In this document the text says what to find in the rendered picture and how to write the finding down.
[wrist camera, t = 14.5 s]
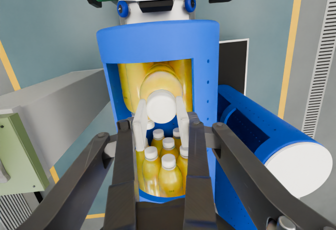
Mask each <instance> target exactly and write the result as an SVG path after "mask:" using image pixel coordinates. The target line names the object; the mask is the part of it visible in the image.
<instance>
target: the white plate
mask: <svg viewBox="0 0 336 230"><path fill-rule="evenodd" d="M264 165H265V166H266V167H267V168H268V169H269V171H270V172H271V173H272V174H273V175H274V176H275V177H276V178H277V179H278V180H279V181H280V182H281V183H282V185H283V186H284V187H285V188H286V189H287V190H288V191H289V192H290V193H291V194H292V195H293V196H295V197H296V198H300V197H303V196H305V195H308V194H310V193H311V192H313V191H315V190H316V189H317V188H319V187H320V186H321V185H322V184H323V183H324V182H325V181H326V179H327V178H328V176H329V175H330V173H331V170H332V165H333V161H332V156H331V154H330V153H329V151H328V150H327V149H326V148H325V147H323V146H321V145H319V144H317V143H313V142H299V143H294V144H291V145H288V146H285V147H283V148H281V149H280V150H278V151H277V152H275V153H274V154H273V155H272V156H271V157H270V158H269V159H268V160H267V161H266V163H265V164H264Z"/></svg>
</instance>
